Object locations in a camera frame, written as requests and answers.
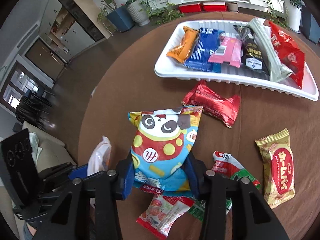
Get white long snack pack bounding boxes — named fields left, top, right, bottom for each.
left=87, top=136, right=112, bottom=177

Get gold red pie pack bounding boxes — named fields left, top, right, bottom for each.
left=255, top=129, right=295, bottom=209

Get green seaweed snack pack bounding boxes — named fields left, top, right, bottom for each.
left=188, top=151, right=261, bottom=222

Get panda cartoon snack bag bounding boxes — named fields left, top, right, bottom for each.
left=127, top=106, right=203, bottom=197

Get red white fruit snack pack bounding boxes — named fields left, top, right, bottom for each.
left=136, top=195, right=194, bottom=239

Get small red foil pack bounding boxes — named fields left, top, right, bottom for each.
left=182, top=80, right=241, bottom=128

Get pale green snack bag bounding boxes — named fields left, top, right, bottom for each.
left=246, top=18, right=293, bottom=83

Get orange snack bar wrapper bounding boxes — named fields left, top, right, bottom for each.
left=167, top=26, right=199, bottom=63

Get black snack bag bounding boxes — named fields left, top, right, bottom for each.
left=233, top=24, right=269, bottom=75

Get pink snack bar wrapper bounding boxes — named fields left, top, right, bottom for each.
left=208, top=36, right=242, bottom=68

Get red chip bag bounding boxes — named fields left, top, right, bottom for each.
left=268, top=21, right=305, bottom=89

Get blue cookie pack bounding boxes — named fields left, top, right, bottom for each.
left=183, top=28, right=224, bottom=73

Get person's left hand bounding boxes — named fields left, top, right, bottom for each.
left=23, top=222, right=37, bottom=240

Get white shelf cabinet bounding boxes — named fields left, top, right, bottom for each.
left=39, top=0, right=104, bottom=62

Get white plastic tray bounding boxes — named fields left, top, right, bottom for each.
left=154, top=18, right=319, bottom=101

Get tall plant blue pot left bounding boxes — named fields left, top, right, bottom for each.
left=97, top=0, right=135, bottom=33

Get plant in white ribbed pot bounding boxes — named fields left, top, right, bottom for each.
left=125, top=0, right=150, bottom=27

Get trailing plant on console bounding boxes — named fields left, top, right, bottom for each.
left=141, top=0, right=184, bottom=25

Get left red storage box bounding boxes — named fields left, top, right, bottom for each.
left=179, top=3, right=202, bottom=14

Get red storage box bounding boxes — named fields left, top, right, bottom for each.
left=179, top=3, right=202, bottom=14
left=202, top=2, right=227, bottom=12

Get large plant blue pot right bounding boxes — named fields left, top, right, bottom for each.
left=302, top=6, right=320, bottom=44

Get right red storage box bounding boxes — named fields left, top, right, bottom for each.
left=202, top=2, right=227, bottom=12

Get small beige pot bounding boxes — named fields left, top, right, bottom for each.
left=226, top=2, right=239, bottom=12

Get plant in white pot right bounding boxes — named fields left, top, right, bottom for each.
left=284, top=0, right=303, bottom=33

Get trailing plant right console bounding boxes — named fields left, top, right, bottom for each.
left=263, top=0, right=287, bottom=28

